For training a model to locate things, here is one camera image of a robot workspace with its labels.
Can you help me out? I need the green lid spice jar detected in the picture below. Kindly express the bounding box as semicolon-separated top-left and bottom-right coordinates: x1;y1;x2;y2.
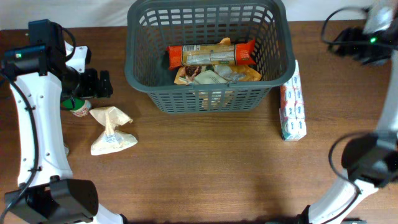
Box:
61;98;92;117

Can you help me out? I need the beige powder bag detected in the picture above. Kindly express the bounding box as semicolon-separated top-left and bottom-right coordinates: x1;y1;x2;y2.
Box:
90;106;138;156

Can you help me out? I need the grey plastic basket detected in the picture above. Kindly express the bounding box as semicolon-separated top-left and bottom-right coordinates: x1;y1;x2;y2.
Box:
124;0;295;114

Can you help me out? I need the tissue pocket pack bundle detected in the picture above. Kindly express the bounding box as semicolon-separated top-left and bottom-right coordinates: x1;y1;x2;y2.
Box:
279;60;307;141

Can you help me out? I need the orange snack bag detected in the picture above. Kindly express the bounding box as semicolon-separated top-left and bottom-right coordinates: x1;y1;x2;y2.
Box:
173;37;262;86

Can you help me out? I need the orange cracker package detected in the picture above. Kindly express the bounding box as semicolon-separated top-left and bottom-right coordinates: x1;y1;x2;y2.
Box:
167;38;256;70

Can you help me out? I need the green lid herb jar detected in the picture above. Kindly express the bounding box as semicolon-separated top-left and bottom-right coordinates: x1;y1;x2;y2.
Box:
64;143;70;156

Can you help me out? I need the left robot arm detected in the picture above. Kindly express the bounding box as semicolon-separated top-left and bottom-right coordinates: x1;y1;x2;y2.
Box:
1;19;127;223

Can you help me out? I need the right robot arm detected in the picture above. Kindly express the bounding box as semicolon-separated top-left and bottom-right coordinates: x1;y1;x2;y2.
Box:
291;1;397;223

